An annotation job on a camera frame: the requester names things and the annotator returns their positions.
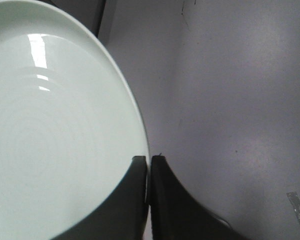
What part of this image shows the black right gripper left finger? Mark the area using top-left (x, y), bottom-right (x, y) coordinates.
top-left (54, 156), bottom-right (147, 240)

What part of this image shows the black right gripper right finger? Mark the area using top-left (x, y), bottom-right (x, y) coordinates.
top-left (150, 155), bottom-right (245, 240)

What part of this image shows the pale green round plate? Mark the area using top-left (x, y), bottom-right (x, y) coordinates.
top-left (0, 0), bottom-right (149, 240)

